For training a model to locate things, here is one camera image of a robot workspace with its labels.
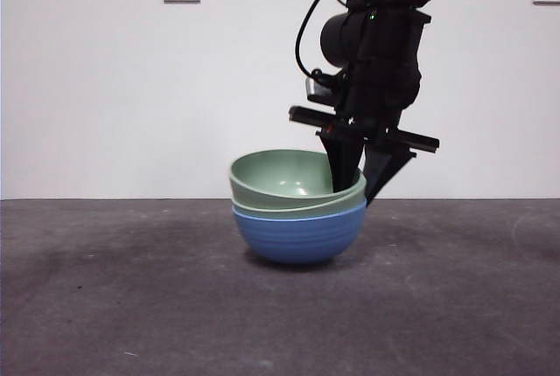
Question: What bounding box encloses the green ribbed bowl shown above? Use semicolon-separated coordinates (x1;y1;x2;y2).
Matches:
230;185;368;221
228;149;367;212

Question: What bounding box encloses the blue ribbed bowl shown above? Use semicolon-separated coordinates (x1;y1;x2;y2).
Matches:
231;200;368;268

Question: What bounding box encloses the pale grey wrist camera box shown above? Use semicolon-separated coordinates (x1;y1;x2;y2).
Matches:
305;68;347;104

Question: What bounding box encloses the black cable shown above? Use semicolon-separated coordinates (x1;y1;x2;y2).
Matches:
295;0;356;82

